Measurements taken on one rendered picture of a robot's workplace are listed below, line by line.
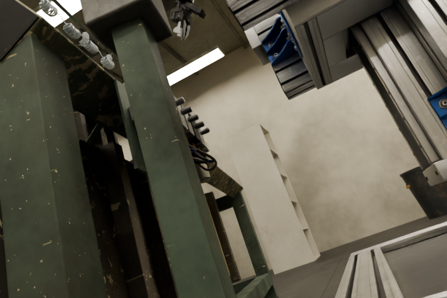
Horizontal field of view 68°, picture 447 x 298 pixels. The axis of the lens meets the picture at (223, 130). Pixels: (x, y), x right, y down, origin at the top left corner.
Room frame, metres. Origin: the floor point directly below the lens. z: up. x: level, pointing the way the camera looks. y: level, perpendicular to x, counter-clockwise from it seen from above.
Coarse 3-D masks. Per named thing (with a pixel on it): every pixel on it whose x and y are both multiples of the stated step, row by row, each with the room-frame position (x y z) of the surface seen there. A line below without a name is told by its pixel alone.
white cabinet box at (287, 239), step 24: (240, 144) 4.85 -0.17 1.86; (264, 144) 4.76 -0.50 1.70; (240, 168) 4.89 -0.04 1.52; (264, 168) 4.79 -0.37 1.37; (264, 192) 4.83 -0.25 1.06; (288, 192) 5.33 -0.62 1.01; (264, 216) 4.86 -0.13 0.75; (288, 216) 4.78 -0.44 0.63; (264, 240) 4.90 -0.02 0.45; (288, 240) 4.81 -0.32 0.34; (312, 240) 5.31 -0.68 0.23; (288, 264) 4.84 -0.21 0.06
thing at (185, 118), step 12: (120, 84) 0.71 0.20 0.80; (120, 96) 0.69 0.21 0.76; (120, 108) 0.69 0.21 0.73; (180, 108) 0.82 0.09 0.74; (132, 120) 0.72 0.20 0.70; (192, 120) 0.87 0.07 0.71; (132, 132) 0.71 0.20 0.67; (192, 132) 0.87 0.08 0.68; (204, 132) 0.99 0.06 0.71; (132, 144) 0.70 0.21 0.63; (192, 144) 0.93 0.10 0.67; (204, 144) 1.00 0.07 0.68; (132, 156) 0.69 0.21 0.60; (192, 156) 1.11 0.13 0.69; (204, 156) 1.15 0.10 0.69; (144, 168) 0.73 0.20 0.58; (204, 168) 1.07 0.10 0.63; (204, 180) 1.12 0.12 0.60
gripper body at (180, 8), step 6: (180, 0) 1.25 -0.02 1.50; (186, 0) 1.25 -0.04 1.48; (192, 0) 1.26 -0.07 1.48; (180, 6) 1.27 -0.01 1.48; (174, 12) 1.25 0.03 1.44; (180, 12) 1.25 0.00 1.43; (186, 12) 1.25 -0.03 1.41; (174, 18) 1.26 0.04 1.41; (186, 18) 1.26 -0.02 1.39; (192, 18) 1.30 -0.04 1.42
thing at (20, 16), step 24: (0, 0) 0.45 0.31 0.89; (0, 24) 0.45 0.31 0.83; (24, 24) 0.44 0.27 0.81; (48, 24) 0.46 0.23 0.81; (0, 48) 0.45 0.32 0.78; (72, 48) 0.53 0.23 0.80; (72, 72) 0.58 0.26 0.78; (96, 72) 0.63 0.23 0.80; (72, 96) 0.62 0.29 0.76; (96, 96) 0.68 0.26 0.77; (120, 120) 0.82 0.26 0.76; (216, 168) 1.77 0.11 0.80
